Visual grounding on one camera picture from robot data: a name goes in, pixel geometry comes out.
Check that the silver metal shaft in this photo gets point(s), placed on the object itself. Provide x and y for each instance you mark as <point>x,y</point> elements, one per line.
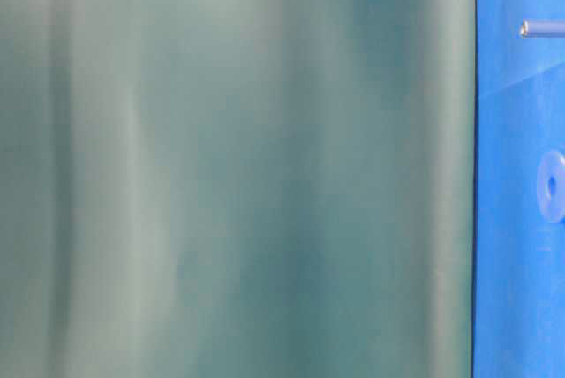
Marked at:
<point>542,29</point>

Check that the small blue plastic gear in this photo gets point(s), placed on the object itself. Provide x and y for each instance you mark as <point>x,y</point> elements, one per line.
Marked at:
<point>550,186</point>

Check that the blurred grey-green foreground panel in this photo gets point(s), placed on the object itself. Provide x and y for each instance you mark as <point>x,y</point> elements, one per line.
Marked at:
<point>237,188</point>

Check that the blue table cloth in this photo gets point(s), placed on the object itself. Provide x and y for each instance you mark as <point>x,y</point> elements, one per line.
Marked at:
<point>519,255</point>

